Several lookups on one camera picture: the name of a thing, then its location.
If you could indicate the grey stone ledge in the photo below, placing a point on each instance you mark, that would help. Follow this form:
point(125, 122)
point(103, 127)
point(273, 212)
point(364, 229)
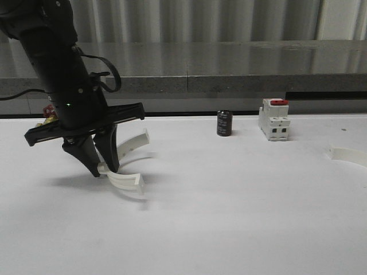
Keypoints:
point(295, 69)

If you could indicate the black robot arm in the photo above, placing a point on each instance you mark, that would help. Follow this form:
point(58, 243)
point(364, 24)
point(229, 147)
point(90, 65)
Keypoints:
point(84, 120)

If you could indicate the brass valve red handwheel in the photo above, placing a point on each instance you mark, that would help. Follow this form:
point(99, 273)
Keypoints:
point(49, 114)

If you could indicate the white circuit breaker red switch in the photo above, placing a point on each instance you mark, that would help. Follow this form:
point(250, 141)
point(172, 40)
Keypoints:
point(273, 119)

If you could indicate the black cylindrical capacitor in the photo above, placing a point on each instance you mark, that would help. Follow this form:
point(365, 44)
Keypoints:
point(224, 122)

